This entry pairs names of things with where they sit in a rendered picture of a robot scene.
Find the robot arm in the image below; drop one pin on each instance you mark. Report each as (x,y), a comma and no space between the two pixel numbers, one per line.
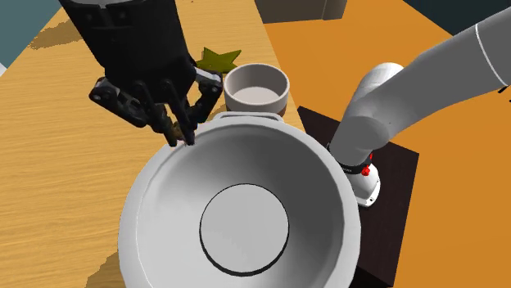
(423,91)

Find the olive green star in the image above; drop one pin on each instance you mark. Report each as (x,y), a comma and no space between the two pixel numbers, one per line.
(217,60)

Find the grey box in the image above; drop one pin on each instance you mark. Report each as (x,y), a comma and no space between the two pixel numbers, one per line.
(295,10)

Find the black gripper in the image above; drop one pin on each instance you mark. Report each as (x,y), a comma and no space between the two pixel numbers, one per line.
(131,40)

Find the large white pot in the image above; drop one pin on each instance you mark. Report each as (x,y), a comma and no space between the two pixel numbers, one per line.
(243,223)

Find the dark robot stand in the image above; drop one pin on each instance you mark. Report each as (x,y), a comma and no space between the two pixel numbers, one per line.
(393,199)

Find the white cup with brown base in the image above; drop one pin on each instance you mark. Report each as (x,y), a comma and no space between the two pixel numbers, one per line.
(255,89)

